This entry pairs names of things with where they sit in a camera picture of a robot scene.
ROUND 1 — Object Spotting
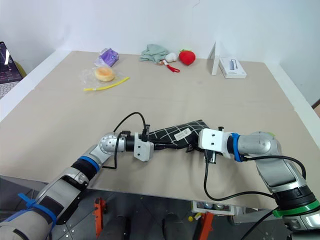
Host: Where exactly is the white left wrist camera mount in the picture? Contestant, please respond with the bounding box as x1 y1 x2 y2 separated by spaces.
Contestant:
133 132 155 163

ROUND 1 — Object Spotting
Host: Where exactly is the white tray with cans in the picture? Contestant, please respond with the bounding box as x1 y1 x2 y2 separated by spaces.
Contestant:
191 200 236 216

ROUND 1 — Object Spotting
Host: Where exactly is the white box with hub picture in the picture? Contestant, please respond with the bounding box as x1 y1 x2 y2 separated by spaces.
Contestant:
218 56 248 79

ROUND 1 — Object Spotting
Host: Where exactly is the white garlic toy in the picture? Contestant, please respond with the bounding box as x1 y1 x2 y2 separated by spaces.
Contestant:
164 52 178 63

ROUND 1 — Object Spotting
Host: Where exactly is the round bun in clear wrap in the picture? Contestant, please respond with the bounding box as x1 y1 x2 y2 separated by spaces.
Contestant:
80 65 124 87

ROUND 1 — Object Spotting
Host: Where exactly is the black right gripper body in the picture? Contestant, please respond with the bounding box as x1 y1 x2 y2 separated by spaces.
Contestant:
203 149 218 165

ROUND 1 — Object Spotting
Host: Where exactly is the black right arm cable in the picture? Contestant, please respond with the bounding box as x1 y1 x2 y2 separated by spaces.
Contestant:
203 154 307 240

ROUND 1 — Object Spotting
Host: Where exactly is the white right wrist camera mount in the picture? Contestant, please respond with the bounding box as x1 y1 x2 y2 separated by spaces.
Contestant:
198 127 232 159

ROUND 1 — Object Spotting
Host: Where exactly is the red plush strawberry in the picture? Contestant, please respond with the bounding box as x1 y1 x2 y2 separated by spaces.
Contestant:
178 48 197 66

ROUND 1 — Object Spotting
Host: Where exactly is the orange clamp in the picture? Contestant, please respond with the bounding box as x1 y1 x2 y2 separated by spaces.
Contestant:
199 211 215 240
93 197 107 240

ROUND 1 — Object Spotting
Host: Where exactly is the black white-grid pouch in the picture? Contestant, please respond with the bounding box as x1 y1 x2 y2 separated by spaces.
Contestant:
147 119 210 153

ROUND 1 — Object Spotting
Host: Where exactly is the small yellow knob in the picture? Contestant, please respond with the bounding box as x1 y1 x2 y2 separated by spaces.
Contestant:
187 212 202 223

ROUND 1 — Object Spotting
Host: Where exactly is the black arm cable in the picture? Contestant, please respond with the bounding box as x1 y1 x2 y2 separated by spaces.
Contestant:
102 111 151 170
203 154 307 240

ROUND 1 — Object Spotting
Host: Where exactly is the pale green cloth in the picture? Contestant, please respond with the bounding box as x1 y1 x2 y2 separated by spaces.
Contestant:
139 43 169 63

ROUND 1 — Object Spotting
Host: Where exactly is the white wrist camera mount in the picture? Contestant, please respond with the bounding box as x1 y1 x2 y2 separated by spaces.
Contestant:
133 132 155 163
198 127 232 159

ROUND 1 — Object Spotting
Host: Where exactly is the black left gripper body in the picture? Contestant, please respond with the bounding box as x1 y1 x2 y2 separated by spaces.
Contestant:
141 124 161 152

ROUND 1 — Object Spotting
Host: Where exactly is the open laptop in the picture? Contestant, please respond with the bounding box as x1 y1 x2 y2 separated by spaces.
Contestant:
0 41 24 100

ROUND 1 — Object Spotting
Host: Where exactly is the purple tissue packet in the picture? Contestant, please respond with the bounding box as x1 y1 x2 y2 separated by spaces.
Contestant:
94 47 120 68

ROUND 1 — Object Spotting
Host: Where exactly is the yellow-green round object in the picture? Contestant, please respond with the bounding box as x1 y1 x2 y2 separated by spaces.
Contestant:
14 60 27 79

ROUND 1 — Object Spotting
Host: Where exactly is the white upright board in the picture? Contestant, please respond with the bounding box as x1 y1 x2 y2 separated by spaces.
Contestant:
207 41 222 76

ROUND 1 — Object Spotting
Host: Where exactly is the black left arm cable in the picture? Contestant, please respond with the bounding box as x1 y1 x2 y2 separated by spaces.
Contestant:
102 111 151 170

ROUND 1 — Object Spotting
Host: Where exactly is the yellow flexible strip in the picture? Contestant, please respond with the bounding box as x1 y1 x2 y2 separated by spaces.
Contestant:
83 76 130 92

